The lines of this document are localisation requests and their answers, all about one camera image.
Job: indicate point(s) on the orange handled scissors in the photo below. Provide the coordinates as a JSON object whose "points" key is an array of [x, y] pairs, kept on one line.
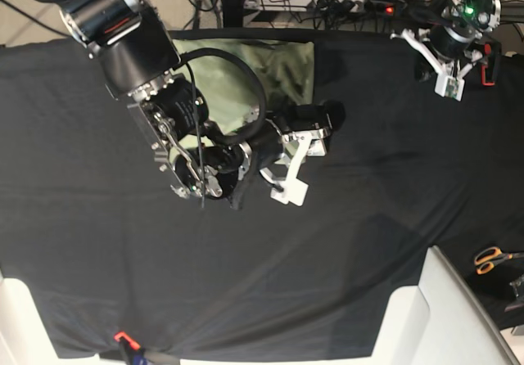
{"points": [[491, 257]]}

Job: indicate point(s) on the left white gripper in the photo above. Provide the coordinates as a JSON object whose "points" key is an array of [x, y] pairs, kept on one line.
{"points": [[445, 53]]}

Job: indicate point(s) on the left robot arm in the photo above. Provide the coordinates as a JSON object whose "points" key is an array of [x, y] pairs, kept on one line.
{"points": [[480, 17]]}

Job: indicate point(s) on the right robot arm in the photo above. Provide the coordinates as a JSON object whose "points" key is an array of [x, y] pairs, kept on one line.
{"points": [[139, 60]]}

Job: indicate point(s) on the red clamp right edge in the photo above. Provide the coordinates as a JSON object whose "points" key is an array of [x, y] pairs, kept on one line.
{"points": [[490, 63]]}

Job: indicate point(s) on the white plastic bin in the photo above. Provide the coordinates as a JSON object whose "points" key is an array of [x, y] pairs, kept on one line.
{"points": [[439, 321]]}

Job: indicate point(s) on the red clamp edge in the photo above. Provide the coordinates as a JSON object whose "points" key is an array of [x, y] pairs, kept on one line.
{"points": [[490, 63], [123, 338]]}

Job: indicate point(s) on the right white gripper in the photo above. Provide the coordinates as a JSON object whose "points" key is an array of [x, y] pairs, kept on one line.
{"points": [[287, 138]]}

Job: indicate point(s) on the red clamp front edge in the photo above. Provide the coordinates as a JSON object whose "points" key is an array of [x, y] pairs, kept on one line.
{"points": [[123, 338]]}

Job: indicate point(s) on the green T-shirt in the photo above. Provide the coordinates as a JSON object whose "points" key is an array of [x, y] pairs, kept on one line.
{"points": [[285, 69]]}

